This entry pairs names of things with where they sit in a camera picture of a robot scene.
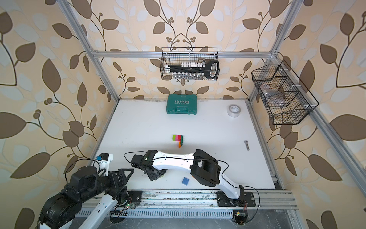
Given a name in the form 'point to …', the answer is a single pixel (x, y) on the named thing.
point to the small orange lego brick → (179, 145)
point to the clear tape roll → (234, 110)
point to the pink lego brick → (177, 138)
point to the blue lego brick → (185, 181)
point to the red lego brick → (179, 138)
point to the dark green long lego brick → (182, 140)
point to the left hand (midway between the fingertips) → (125, 171)
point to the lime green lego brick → (174, 138)
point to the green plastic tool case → (181, 103)
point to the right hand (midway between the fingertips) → (158, 174)
